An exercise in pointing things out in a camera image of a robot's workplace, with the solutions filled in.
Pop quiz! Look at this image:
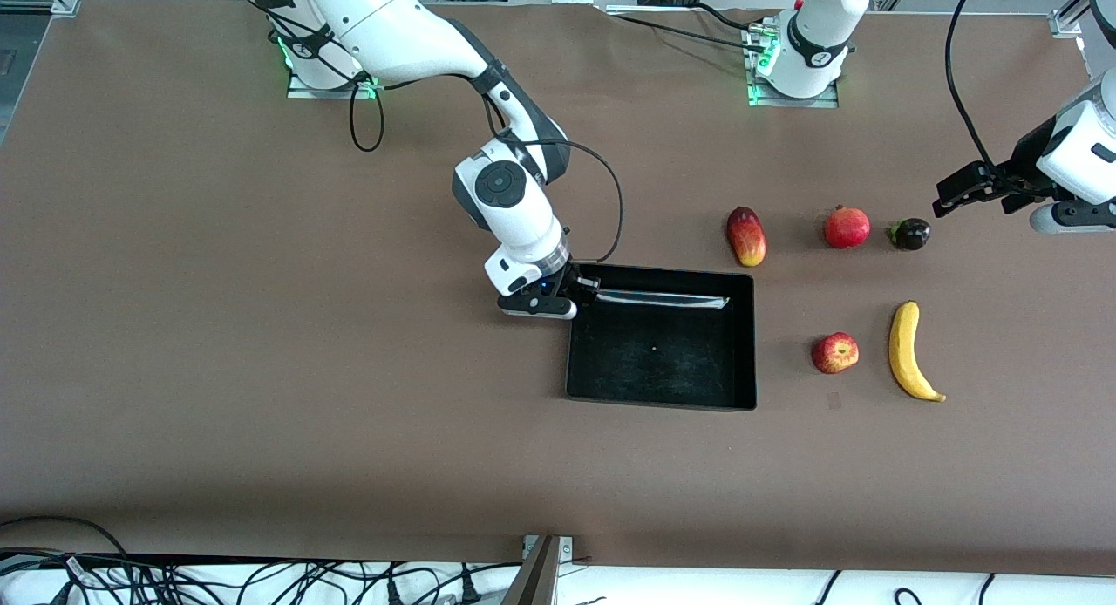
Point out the black plastic box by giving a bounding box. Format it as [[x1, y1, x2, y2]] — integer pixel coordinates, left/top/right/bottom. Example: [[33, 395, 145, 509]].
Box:
[[565, 262, 758, 411]]

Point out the yellow banana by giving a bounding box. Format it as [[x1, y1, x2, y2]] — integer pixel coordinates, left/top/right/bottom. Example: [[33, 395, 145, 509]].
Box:
[[888, 301, 948, 404]]

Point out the red yellow apple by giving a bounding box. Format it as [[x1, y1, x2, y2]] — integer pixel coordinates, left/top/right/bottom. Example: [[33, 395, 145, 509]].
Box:
[[812, 331, 861, 376]]

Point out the dark purple mangosteen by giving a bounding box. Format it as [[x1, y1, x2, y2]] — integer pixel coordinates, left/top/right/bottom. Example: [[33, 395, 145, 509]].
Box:
[[887, 218, 932, 252]]

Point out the red pomegranate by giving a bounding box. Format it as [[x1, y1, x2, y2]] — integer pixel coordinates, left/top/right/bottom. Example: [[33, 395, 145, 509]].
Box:
[[824, 205, 871, 250]]

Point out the red yellow mango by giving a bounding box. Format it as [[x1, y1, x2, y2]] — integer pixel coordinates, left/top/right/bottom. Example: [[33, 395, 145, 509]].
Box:
[[726, 206, 768, 269]]

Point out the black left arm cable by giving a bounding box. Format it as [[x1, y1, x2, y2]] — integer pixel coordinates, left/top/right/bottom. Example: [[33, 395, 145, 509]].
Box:
[[946, 0, 1047, 184]]

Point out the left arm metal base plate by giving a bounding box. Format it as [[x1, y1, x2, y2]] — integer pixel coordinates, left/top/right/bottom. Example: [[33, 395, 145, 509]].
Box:
[[745, 25, 840, 109]]

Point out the metal post bracket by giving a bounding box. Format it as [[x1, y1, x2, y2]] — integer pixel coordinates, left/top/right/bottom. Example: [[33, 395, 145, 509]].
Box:
[[521, 535, 575, 561]]

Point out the black cable across table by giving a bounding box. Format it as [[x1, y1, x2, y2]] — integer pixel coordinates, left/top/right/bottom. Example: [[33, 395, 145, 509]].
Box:
[[602, 3, 759, 48]]

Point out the aluminium camera post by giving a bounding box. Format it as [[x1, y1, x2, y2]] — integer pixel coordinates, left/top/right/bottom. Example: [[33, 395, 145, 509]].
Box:
[[500, 535, 563, 605]]

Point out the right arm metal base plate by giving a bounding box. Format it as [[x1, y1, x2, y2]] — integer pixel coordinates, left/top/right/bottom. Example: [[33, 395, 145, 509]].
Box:
[[288, 38, 385, 100]]

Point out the black looped floor cable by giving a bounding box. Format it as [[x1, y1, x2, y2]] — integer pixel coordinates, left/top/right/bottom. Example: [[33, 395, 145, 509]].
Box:
[[0, 515, 132, 561]]

